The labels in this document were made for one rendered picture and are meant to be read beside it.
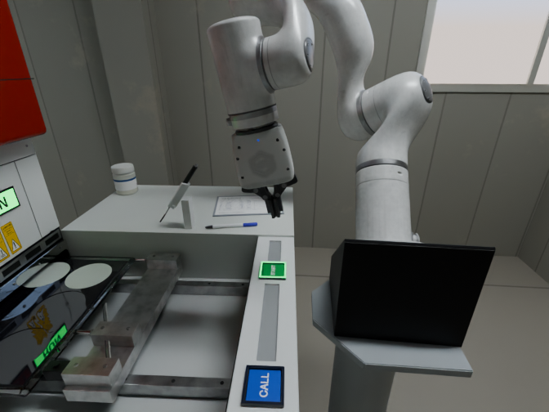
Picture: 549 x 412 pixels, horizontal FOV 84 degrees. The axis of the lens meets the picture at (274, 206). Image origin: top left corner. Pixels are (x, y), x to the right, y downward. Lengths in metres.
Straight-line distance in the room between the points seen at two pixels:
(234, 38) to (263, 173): 0.21
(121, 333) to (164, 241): 0.28
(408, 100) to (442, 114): 1.63
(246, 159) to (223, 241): 0.34
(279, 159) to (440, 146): 1.98
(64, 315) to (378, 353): 0.65
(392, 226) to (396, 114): 0.25
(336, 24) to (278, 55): 0.37
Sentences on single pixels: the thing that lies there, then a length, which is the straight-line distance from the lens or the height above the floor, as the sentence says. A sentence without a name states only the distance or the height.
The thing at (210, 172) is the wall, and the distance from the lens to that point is 2.40.
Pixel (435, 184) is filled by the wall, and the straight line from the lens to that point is 2.52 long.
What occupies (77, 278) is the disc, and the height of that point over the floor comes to 0.90.
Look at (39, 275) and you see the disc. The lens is 0.95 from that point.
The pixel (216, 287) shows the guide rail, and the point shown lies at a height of 0.85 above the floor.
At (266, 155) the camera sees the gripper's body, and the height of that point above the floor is 1.22.
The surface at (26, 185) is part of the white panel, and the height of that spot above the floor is 1.11.
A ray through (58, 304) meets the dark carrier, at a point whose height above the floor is 0.90.
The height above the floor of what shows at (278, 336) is 0.96.
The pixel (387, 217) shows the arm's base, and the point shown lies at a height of 1.07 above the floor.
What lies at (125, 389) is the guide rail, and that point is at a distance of 0.69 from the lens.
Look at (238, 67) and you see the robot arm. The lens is 0.50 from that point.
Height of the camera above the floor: 1.36
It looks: 24 degrees down
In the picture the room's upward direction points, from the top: straight up
